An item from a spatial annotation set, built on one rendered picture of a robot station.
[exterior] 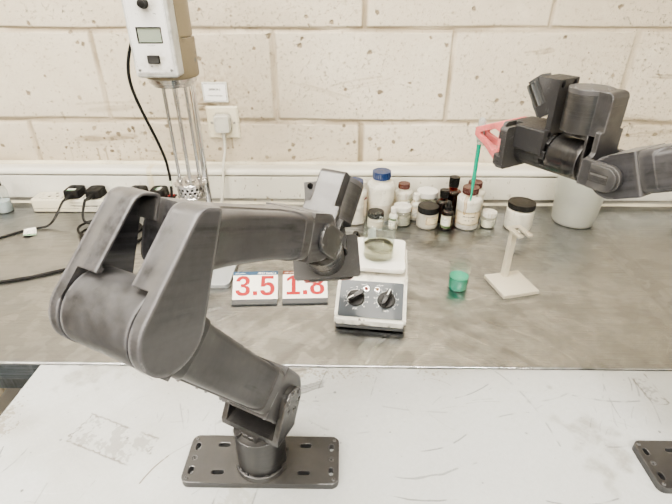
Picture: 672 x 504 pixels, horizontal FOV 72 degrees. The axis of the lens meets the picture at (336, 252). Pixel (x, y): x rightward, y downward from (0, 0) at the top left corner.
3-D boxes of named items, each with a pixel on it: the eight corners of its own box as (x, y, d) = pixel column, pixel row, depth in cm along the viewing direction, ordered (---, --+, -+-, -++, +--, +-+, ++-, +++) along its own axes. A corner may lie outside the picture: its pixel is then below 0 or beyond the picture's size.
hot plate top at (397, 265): (405, 274, 86) (405, 270, 86) (341, 270, 87) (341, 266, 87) (405, 243, 96) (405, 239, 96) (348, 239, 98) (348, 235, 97)
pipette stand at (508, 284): (538, 294, 94) (553, 238, 88) (503, 299, 93) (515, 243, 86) (517, 273, 101) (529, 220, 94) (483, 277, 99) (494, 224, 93)
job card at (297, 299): (327, 303, 91) (327, 286, 89) (282, 304, 91) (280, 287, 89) (327, 286, 97) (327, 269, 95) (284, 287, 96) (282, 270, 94)
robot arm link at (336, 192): (321, 182, 68) (287, 145, 58) (376, 192, 65) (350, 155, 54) (296, 256, 67) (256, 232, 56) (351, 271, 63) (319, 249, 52)
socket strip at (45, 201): (177, 213, 127) (174, 198, 125) (33, 212, 127) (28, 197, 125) (183, 204, 132) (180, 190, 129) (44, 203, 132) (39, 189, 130)
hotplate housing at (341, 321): (405, 334, 84) (408, 299, 79) (333, 328, 85) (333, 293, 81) (405, 269, 103) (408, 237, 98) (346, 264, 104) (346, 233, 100)
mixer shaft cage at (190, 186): (203, 201, 100) (184, 79, 87) (172, 201, 100) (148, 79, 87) (211, 189, 106) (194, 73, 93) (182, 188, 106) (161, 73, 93)
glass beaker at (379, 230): (356, 262, 89) (357, 222, 85) (368, 247, 94) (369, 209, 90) (391, 270, 87) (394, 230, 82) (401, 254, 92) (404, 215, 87)
